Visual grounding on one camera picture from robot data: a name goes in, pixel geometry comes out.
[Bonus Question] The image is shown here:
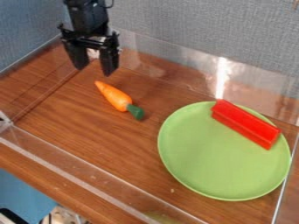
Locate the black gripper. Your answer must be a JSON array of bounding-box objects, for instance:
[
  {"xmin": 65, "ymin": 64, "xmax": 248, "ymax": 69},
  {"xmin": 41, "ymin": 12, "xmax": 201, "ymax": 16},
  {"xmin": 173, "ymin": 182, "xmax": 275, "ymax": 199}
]
[{"xmin": 59, "ymin": 24, "xmax": 120, "ymax": 77}]

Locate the orange toy carrot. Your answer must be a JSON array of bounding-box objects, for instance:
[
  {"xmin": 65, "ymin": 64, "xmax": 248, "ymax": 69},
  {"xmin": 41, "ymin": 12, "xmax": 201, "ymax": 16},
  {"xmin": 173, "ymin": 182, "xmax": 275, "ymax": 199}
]
[{"xmin": 95, "ymin": 80, "xmax": 145, "ymax": 120}]

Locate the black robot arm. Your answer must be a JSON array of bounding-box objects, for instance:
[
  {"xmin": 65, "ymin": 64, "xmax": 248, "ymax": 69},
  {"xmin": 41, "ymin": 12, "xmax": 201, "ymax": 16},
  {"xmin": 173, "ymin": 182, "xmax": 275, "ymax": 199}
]
[{"xmin": 57, "ymin": 0, "xmax": 120, "ymax": 76}]

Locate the green plate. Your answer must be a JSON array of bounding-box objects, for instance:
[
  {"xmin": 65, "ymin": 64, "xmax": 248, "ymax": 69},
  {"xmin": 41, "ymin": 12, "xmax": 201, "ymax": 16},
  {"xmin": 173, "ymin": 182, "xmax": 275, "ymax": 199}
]
[{"xmin": 157, "ymin": 101, "xmax": 292, "ymax": 201}]

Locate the red rectangular block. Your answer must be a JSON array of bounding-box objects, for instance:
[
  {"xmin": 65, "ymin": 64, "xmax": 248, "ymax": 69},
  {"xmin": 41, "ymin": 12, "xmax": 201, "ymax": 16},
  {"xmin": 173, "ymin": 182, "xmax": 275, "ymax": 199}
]
[{"xmin": 211, "ymin": 100, "xmax": 280, "ymax": 150}]

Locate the clear acrylic enclosure wall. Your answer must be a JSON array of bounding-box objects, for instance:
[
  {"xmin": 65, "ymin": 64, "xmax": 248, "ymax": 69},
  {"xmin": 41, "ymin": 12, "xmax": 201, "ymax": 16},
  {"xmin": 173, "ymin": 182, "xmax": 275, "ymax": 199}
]
[{"xmin": 0, "ymin": 31, "xmax": 299, "ymax": 224}]

